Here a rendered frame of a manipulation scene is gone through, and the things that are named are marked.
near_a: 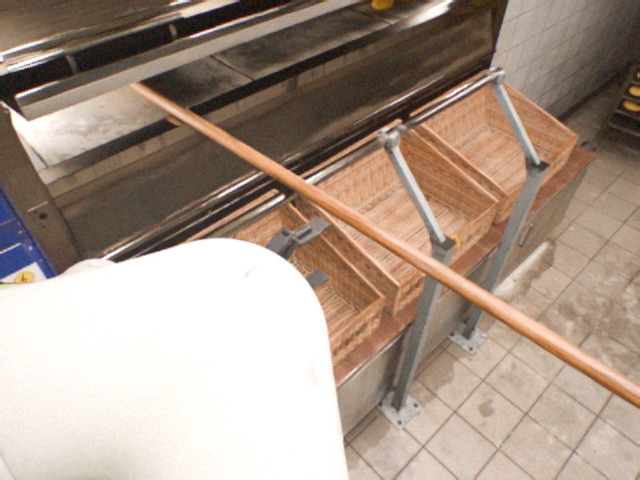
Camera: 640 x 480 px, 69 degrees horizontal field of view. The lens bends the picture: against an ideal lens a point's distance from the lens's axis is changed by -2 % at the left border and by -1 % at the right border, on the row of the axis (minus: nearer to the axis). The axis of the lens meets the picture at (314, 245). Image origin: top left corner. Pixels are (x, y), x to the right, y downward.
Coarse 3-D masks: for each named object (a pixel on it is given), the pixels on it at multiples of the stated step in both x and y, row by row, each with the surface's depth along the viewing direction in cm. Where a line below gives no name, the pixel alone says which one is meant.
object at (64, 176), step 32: (480, 0) 178; (384, 32) 154; (416, 32) 161; (320, 64) 138; (224, 96) 125; (256, 96) 127; (160, 128) 115; (192, 128) 118; (64, 160) 106; (96, 160) 106; (128, 160) 111; (64, 192) 104
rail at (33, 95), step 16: (304, 0) 103; (320, 0) 106; (256, 16) 97; (272, 16) 99; (208, 32) 91; (224, 32) 94; (160, 48) 87; (176, 48) 88; (112, 64) 82; (128, 64) 84; (64, 80) 78; (80, 80) 80; (96, 80) 81; (16, 96) 74; (32, 96) 76; (48, 96) 77
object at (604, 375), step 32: (160, 96) 119; (256, 160) 102; (320, 192) 94; (352, 224) 90; (416, 256) 83; (448, 288) 80; (480, 288) 78; (512, 320) 74; (576, 352) 69; (608, 384) 67
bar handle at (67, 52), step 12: (180, 12) 90; (144, 24) 87; (156, 24) 88; (168, 24) 90; (108, 36) 83; (120, 36) 85; (60, 48) 80; (72, 48) 80; (84, 48) 81; (24, 60) 77; (36, 60) 77; (48, 60) 79; (72, 60) 81; (12, 72) 76; (72, 72) 82
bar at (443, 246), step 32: (448, 96) 126; (384, 128) 116; (512, 128) 142; (352, 160) 108; (288, 192) 99; (416, 192) 118; (224, 224) 92; (512, 224) 159; (448, 256) 121; (416, 320) 144; (480, 320) 201; (416, 352) 154
